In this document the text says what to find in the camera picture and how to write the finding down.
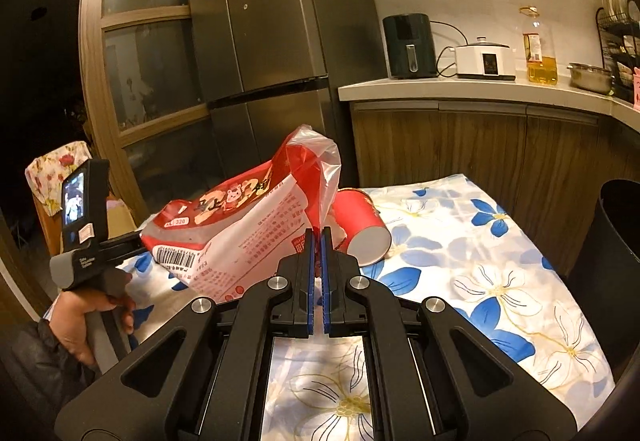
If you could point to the blue floral tablecloth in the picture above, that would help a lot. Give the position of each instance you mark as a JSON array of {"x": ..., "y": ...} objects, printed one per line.
[{"x": 475, "y": 281}]

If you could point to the person's left hand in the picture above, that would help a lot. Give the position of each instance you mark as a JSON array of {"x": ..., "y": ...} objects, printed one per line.
[{"x": 70, "y": 321}]

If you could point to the white rice cooker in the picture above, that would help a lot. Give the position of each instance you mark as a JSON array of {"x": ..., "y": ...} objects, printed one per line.
[{"x": 485, "y": 61}]

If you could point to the person's left forearm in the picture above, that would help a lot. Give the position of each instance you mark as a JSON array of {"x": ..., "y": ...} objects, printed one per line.
[{"x": 40, "y": 371}]

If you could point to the wooden lower cabinet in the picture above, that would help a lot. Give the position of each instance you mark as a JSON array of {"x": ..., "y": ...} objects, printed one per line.
[{"x": 475, "y": 146}]

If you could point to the black trash bin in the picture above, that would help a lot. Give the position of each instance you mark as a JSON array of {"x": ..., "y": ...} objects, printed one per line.
[{"x": 610, "y": 271}]

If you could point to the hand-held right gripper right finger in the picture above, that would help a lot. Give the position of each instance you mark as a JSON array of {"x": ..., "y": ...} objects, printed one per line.
[{"x": 405, "y": 351}]

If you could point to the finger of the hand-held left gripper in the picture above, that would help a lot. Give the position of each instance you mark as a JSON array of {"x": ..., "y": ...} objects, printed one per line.
[{"x": 125, "y": 248}]

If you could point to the red floral cloth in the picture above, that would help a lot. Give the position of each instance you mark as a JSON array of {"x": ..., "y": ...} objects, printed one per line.
[{"x": 52, "y": 173}]

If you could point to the black dish rack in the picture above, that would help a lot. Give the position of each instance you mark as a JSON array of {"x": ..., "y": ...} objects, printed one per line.
[{"x": 617, "y": 51}]

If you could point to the row of white plates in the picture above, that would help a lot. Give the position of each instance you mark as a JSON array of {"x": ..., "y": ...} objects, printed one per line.
[{"x": 620, "y": 1}]

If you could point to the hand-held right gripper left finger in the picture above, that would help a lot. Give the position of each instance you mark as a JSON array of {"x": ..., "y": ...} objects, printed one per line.
[{"x": 240, "y": 351}]

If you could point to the red paper cup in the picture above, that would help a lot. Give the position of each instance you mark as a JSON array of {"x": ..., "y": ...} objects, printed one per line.
[{"x": 357, "y": 221}]

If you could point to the pink utensil container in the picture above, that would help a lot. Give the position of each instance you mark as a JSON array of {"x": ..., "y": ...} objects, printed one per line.
[{"x": 636, "y": 88}]

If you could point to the red white plastic packaging bag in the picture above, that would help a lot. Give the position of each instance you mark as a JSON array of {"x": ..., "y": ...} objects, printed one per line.
[{"x": 240, "y": 226}]

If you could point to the steel refrigerator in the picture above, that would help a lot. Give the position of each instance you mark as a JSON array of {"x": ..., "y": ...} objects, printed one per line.
[{"x": 270, "y": 46}]

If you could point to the steel mixing bowl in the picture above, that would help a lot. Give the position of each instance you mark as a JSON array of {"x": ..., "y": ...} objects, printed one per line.
[{"x": 590, "y": 78}]

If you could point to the wooden glass panel door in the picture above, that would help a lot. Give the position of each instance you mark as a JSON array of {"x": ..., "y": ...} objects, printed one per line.
[{"x": 145, "y": 71}]

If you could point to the cardboard box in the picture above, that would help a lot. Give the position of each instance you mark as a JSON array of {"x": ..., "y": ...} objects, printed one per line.
[{"x": 120, "y": 221}]

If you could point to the cooking oil bottle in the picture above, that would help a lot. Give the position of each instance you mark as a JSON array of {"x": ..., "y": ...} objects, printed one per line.
[{"x": 540, "y": 66}]

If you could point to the black air fryer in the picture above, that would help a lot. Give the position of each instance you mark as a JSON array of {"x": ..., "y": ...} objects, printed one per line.
[{"x": 407, "y": 46}]

